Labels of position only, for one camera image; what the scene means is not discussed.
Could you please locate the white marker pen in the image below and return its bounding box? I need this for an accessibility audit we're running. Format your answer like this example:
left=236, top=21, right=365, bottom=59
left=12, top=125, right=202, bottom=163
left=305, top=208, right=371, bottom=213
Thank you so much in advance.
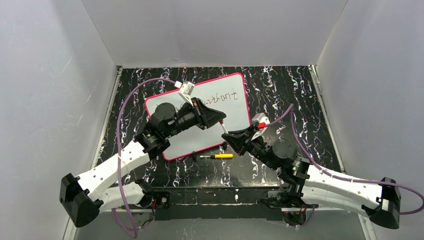
left=220, top=123, right=229, bottom=134

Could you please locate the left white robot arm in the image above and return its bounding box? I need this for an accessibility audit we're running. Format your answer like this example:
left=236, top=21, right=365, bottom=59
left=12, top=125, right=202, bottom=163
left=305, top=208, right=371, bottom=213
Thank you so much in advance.
left=59, top=97, right=226, bottom=228

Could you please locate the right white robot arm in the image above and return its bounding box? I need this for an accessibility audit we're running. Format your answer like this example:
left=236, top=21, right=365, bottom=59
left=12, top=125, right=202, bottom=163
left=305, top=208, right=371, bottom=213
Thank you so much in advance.
left=222, top=126, right=401, bottom=230

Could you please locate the black board clip right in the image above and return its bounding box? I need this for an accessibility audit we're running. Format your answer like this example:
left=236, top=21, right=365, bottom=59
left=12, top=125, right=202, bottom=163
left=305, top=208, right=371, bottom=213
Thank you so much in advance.
left=221, top=141, right=228, bottom=151

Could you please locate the black board clip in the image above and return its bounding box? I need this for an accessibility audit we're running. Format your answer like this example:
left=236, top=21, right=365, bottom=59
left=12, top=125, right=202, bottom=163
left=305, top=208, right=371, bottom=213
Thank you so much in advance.
left=221, top=141, right=228, bottom=151
left=191, top=151, right=197, bottom=162

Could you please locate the black board clip left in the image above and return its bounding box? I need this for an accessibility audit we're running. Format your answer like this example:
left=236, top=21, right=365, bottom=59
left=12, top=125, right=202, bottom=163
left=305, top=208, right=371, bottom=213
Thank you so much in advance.
left=191, top=151, right=197, bottom=162

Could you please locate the yellow handled screwdriver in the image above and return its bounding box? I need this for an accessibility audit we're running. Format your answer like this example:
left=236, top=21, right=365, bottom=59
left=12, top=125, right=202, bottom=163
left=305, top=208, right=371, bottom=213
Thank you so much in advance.
left=199, top=153, right=234, bottom=159

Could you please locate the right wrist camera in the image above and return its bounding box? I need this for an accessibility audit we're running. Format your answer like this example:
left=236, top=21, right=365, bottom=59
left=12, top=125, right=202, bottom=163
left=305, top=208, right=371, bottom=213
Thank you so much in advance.
left=251, top=113, right=271, bottom=140

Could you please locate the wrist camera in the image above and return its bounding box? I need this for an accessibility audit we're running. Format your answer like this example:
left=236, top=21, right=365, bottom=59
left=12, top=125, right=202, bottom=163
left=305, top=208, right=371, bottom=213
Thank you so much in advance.
left=251, top=113, right=271, bottom=140
left=175, top=81, right=195, bottom=106

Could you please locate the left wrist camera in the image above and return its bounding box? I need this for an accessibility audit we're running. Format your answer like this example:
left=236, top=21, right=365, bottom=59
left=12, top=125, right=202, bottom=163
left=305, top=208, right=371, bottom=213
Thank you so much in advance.
left=175, top=81, right=195, bottom=106

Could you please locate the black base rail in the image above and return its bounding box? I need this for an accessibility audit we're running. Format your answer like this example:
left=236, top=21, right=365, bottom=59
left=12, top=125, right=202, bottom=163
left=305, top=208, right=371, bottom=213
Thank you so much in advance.
left=120, top=186, right=314, bottom=222

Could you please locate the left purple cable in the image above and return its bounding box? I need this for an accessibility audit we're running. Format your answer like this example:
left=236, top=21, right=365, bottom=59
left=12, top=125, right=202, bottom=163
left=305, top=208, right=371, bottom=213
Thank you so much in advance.
left=110, top=77, right=183, bottom=239

